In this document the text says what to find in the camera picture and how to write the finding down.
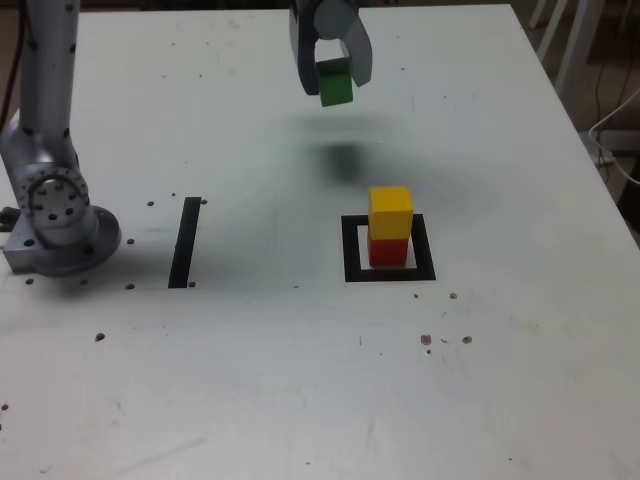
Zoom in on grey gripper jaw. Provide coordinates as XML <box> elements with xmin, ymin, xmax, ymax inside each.
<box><xmin>288</xmin><ymin>0</ymin><xmax>322</xmax><ymax>97</ymax></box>
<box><xmin>312</xmin><ymin>0</ymin><xmax>375</xmax><ymax>90</ymax></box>

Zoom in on green cube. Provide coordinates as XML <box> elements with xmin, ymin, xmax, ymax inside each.
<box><xmin>315</xmin><ymin>56</ymin><xmax>355</xmax><ymax>108</ymax></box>

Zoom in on yellow cube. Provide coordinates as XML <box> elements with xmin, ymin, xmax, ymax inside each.
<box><xmin>368</xmin><ymin>185</ymin><xmax>415</xmax><ymax>240</ymax></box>

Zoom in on red cube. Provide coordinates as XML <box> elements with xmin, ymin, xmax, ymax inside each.
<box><xmin>368</xmin><ymin>234</ymin><xmax>410</xmax><ymax>267</ymax></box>

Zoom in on black tape square outline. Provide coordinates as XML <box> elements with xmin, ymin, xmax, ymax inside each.
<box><xmin>340</xmin><ymin>213</ymin><xmax>437</xmax><ymax>284</ymax></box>

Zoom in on black tape strip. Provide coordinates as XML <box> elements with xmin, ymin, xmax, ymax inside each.
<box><xmin>167</xmin><ymin>196</ymin><xmax>202</xmax><ymax>290</ymax></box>

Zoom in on white furniture legs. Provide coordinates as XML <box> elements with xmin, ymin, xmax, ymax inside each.
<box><xmin>527</xmin><ymin>0</ymin><xmax>624</xmax><ymax>119</ymax></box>

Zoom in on white furniture foot bar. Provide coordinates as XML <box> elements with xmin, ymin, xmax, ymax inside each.
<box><xmin>579</xmin><ymin>129</ymin><xmax>640</xmax><ymax>152</ymax></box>

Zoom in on white cable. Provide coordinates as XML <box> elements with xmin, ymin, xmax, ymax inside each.
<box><xmin>587</xmin><ymin>88</ymin><xmax>640</xmax><ymax>185</ymax></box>

